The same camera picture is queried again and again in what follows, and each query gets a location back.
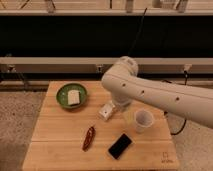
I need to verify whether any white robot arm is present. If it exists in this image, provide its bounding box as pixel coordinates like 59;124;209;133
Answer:
101;56;213;129

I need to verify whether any translucent plastic cup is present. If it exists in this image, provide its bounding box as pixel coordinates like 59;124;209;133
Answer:
134;109;154;133

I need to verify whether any black smartphone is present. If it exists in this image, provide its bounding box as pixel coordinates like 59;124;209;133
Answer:
108;134;132;160

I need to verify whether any white block in bowl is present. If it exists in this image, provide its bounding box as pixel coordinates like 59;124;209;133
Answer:
68;90;80;105

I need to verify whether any green bowl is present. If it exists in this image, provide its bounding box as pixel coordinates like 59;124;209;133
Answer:
55;83;88;110

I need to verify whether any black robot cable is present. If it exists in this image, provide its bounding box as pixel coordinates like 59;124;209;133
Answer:
163;111;188;136

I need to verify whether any black hanging cable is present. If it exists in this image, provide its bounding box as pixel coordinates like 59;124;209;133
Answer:
127;7;148;58

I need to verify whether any grey metal rail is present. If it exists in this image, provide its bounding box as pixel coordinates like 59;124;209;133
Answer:
0;57;213;74

